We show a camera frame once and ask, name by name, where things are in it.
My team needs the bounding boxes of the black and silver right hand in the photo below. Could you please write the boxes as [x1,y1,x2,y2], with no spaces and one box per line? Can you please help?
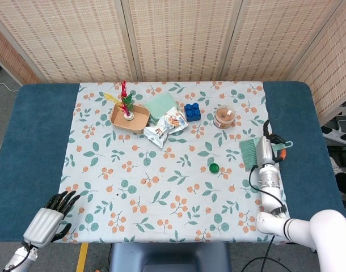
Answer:
[255,119,288,168]

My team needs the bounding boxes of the black and silver left hand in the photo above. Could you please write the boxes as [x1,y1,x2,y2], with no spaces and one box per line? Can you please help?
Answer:
[22,190,82,249]

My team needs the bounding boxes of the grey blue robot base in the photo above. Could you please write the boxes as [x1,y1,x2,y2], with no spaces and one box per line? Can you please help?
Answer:
[109,242,231,272]

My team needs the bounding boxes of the round snack jar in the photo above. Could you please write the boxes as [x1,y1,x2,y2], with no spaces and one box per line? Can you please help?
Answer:
[213,104,237,130]

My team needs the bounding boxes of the white shoe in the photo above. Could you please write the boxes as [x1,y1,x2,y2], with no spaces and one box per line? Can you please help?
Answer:
[330,156,345,174]

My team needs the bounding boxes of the white power strip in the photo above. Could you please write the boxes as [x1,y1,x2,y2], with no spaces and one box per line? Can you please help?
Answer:
[323,126,346,147]

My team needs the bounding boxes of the blue building block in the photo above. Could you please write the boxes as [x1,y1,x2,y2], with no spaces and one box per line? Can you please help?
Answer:
[184,103,202,123]

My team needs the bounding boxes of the dark blue felt table cover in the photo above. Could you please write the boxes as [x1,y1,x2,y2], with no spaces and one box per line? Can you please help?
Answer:
[0,81,346,243]

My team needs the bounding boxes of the woven bamboo screen panel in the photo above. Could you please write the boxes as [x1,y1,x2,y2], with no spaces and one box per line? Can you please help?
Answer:
[121,0,243,83]
[0,22,40,86]
[0,0,137,83]
[288,0,346,125]
[221,0,346,82]

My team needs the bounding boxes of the silver snack bag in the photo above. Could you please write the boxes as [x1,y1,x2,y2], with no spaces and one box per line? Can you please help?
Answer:
[143,107,189,149]

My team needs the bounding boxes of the green square lid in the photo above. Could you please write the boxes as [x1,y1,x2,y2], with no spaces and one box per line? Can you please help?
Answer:
[146,92,179,125]

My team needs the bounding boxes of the floral fruit print tablecloth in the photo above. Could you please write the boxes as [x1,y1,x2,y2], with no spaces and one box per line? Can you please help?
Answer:
[56,81,296,244]

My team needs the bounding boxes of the brown paper tray box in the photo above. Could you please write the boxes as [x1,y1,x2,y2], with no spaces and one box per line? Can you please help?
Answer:
[109,104,150,135]

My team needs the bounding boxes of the colourful feather shuttlecock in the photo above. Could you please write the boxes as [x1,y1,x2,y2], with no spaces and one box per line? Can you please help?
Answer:
[103,80,136,121]

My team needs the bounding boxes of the white floor cable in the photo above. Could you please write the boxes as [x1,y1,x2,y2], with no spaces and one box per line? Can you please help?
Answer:
[0,82,19,92]

